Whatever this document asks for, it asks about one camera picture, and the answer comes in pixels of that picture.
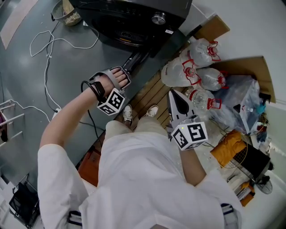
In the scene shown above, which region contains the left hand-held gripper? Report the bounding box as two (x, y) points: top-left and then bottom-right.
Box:
(89, 66), (132, 116)

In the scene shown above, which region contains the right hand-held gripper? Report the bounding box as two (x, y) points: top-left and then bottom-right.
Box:
(166, 90), (209, 151)

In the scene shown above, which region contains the round black washer door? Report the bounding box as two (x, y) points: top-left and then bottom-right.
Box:
(122, 50), (157, 76)

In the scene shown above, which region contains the person's right forearm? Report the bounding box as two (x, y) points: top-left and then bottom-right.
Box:
(180, 146), (207, 186)

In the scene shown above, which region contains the person's left forearm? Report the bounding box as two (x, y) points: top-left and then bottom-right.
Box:
(39, 75), (112, 148)

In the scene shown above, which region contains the black washing machine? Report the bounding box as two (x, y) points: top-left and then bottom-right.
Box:
(68, 0), (193, 59)

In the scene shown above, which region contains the person's left hand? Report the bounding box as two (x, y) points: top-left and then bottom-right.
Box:
(109, 68), (130, 89)

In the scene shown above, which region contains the black wristband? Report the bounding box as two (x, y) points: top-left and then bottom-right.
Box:
(93, 81), (105, 102)

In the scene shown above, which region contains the person's left white shoe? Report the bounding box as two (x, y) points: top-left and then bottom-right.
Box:
(122, 104), (133, 123)

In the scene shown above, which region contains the person's white shoe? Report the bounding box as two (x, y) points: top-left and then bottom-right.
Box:
(145, 104), (159, 118)
(122, 104), (133, 123)

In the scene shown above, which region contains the empty clear water jug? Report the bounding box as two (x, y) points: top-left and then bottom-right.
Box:
(184, 88), (222, 110)

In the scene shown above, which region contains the person's right white shoe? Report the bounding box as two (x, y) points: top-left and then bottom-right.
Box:
(145, 104), (159, 118)

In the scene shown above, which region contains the wooden deck platform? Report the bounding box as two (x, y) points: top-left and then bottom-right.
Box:
(76, 69), (186, 187)

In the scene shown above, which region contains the clear plastic floor sheet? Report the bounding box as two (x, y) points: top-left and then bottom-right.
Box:
(194, 111), (224, 173)

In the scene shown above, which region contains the white power strip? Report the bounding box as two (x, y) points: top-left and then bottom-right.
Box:
(51, 108), (62, 121)

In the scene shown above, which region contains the large translucent plastic bag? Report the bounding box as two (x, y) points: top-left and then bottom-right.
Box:
(210, 75), (266, 135)

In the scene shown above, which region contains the orange cushion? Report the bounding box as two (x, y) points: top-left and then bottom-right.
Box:
(210, 130), (248, 168)

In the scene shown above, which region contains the white shopping bag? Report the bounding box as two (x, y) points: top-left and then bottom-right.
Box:
(233, 104), (257, 135)

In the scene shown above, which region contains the yellow badminton racket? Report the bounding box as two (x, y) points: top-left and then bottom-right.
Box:
(220, 134), (249, 170)

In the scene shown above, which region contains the large cardboard sheet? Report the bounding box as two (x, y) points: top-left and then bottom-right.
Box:
(212, 55), (277, 103)

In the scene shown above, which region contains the person's white shirt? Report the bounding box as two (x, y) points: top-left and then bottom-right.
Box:
(37, 131), (244, 229)

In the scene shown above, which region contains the small cardboard sheet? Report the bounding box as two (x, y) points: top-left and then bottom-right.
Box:
(193, 15), (231, 42)

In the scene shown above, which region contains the black case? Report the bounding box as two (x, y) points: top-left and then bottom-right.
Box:
(230, 144), (274, 182)

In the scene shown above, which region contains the white box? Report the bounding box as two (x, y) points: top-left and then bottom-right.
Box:
(178, 3), (217, 36)

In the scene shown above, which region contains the wicker basket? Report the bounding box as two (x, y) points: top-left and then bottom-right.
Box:
(51, 0), (82, 26)

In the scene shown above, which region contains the white rack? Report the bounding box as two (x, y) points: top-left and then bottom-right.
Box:
(0, 99), (25, 148)

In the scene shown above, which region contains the orange striped box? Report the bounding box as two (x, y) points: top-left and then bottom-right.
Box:
(236, 181), (255, 206)

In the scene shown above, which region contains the black fan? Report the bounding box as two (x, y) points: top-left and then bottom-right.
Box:
(254, 175), (273, 195)

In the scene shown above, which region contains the beige floor mat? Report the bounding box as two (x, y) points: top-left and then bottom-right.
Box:
(0, 0), (38, 50)

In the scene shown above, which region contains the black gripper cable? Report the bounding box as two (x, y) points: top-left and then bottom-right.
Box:
(80, 80), (105, 148)

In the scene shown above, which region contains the black floor cable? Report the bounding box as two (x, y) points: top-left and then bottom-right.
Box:
(44, 20), (59, 112)

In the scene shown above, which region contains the looped white cable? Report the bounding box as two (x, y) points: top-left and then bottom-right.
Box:
(29, 23), (100, 123)

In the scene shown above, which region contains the thin white cable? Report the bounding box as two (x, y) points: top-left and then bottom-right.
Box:
(8, 99), (51, 123)

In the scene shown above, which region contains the grey harness strap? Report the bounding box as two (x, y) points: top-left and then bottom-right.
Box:
(220, 203), (241, 229)
(68, 210), (82, 226)

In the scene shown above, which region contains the black wire crate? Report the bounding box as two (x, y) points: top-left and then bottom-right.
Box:
(8, 178), (41, 229)

